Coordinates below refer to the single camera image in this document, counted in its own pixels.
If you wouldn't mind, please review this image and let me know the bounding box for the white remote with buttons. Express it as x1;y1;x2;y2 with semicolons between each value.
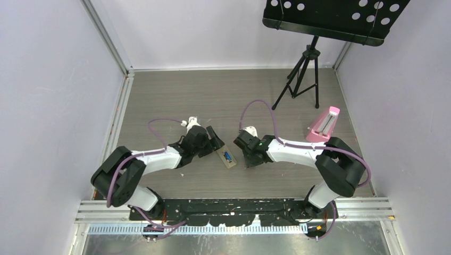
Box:
216;145;237;169

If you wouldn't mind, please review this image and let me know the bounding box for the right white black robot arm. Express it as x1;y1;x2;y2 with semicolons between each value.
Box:
234;126;367;218

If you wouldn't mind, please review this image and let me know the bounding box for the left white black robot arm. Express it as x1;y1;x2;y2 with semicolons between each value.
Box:
90;125;225;220

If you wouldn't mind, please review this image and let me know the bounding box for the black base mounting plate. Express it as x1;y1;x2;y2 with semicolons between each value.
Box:
129;198;338;227

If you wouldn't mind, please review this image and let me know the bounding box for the pink box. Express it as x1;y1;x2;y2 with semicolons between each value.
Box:
306;106;340;143

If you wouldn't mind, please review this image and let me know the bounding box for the black music stand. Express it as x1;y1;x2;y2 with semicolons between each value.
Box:
262;0;409;109

